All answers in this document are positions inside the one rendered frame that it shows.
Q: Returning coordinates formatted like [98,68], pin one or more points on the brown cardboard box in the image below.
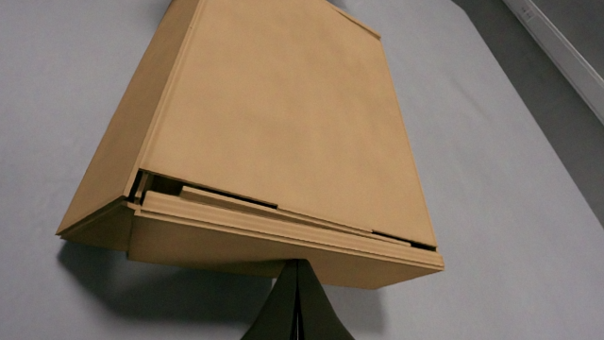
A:
[286,102]

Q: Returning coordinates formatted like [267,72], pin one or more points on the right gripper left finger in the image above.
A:
[277,319]

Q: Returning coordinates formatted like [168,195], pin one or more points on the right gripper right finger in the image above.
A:
[316,317]

